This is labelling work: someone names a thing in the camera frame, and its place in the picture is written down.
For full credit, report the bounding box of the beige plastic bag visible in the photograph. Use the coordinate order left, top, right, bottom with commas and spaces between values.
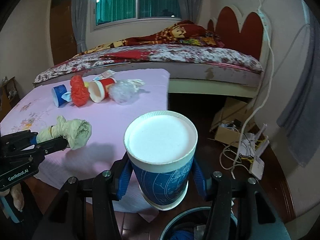
36, 115, 92, 150

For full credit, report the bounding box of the blue paper cup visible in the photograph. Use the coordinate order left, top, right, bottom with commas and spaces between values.
52, 85, 67, 107
123, 111, 198, 211

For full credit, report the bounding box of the blue towel cloth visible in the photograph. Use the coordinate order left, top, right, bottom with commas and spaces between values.
170, 230, 194, 240

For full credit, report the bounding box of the black round trash bin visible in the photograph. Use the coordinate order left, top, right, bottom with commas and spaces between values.
158, 206, 238, 240

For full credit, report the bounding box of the person left hand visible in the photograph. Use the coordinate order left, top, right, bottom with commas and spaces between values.
0, 184, 24, 211

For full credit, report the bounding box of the dark wooden side cabinet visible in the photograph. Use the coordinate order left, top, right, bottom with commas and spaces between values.
1, 76, 20, 121

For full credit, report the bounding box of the white wifi router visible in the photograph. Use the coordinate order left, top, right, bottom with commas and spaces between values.
248, 124, 270, 180

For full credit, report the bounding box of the cardboard box on floor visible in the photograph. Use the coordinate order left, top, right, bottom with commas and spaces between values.
209, 98, 253, 147

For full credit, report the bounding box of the pink floral tablecloth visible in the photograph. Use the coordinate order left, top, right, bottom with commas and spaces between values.
1, 69, 170, 211

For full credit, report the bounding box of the red paper cup lying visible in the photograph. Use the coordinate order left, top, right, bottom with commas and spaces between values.
88, 77, 116, 103

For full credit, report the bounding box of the crumpled clear plastic wrap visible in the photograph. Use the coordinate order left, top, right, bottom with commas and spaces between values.
108, 79, 145, 103

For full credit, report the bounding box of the brown wooden door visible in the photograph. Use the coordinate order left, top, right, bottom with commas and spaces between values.
49, 0, 77, 65

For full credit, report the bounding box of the small paper packet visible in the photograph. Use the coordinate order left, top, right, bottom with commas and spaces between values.
93, 69, 116, 80

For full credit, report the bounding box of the grey curtain by headboard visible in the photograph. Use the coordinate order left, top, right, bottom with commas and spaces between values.
277, 2, 319, 167

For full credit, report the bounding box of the bed with floral sheet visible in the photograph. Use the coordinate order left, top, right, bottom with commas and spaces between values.
33, 44, 264, 88

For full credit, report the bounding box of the red heart shaped headboard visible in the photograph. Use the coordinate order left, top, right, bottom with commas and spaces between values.
207, 6, 264, 60

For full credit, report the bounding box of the grey curtain left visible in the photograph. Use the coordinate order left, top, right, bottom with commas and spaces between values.
71, 0, 89, 53

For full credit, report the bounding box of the window with green curtain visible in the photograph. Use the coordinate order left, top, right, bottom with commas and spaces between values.
91, 0, 181, 30

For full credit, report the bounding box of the red yellow patterned blanket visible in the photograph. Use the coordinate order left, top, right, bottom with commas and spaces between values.
81, 20, 224, 55

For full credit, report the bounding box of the white hanging cable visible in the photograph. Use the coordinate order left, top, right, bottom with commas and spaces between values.
219, 0, 311, 181

